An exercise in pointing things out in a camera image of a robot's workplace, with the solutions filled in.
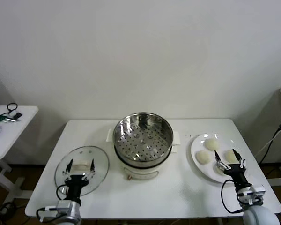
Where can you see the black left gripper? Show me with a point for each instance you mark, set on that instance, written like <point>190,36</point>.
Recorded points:
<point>76,181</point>

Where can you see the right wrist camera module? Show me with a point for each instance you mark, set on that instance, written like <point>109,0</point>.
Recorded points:
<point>257,192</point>

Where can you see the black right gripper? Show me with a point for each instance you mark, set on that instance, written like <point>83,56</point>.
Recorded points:
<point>235,172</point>

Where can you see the white steamed baozi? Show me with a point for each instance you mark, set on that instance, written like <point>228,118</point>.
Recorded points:
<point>212,144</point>
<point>229,155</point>
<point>218,171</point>
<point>202,157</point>

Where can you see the white electric cooker base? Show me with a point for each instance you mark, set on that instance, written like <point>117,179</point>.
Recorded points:
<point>140,174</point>

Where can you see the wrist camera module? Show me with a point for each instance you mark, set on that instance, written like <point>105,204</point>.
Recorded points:
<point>63,207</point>
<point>257,192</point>

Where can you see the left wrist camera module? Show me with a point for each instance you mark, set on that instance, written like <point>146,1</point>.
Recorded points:
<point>63,207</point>

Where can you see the round white plate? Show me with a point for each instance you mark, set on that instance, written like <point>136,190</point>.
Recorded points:
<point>208,173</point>

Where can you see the perforated stainless steamer basket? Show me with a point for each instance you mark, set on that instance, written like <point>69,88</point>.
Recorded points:
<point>140,143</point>

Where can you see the white side table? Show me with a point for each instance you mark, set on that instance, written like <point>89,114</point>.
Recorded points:
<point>21,126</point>

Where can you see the silver pen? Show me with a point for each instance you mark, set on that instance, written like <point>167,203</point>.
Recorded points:
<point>11,119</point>

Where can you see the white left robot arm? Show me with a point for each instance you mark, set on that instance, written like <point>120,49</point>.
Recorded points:
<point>75,218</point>

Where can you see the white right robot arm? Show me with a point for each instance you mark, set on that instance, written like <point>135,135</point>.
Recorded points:
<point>260,215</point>

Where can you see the round glass pot lid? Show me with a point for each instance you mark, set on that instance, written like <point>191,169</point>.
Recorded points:
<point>100,164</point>

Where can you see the small black device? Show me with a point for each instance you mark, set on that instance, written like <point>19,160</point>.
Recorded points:
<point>17,115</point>

